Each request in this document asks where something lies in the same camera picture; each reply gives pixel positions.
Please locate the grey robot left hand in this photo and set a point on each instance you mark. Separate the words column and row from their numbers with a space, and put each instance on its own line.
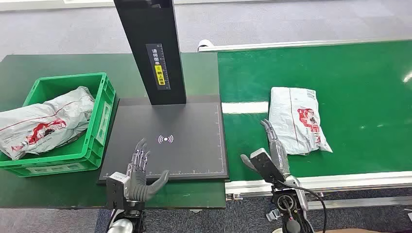
column 138, row 186

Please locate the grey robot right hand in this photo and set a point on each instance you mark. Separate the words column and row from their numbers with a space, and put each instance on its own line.
column 279, row 154

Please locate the small white mailer bag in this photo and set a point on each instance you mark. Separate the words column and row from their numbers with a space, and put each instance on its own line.
column 289, row 128

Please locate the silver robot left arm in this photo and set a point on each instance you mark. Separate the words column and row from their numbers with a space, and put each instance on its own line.
column 124, row 225

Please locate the green conveyor belt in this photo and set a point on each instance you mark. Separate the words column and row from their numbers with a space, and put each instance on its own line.
column 354, row 80

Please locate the green plastic crate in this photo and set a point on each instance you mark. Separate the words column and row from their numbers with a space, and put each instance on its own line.
column 106, row 109

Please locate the white crumpled mailer bag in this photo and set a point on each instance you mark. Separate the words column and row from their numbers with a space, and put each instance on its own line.
column 48, row 112

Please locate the label with yellow patch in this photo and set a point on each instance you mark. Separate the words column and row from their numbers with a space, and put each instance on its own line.
column 158, row 67

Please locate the white roller end cap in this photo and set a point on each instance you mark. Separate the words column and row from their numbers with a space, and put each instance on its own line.
column 204, row 43

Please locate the black scanner column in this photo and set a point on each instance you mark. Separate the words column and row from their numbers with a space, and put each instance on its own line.
column 151, row 29

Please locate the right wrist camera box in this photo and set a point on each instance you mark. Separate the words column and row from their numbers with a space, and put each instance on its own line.
column 265, row 165

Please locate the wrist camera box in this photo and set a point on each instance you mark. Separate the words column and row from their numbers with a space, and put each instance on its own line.
column 265, row 165
column 116, row 189

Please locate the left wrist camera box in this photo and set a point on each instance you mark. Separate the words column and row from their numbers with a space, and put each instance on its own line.
column 116, row 189

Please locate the aluminium conveyor frame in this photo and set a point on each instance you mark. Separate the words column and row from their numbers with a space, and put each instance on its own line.
column 354, row 180

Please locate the black scanner base plate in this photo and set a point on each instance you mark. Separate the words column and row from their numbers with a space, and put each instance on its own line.
column 193, row 128

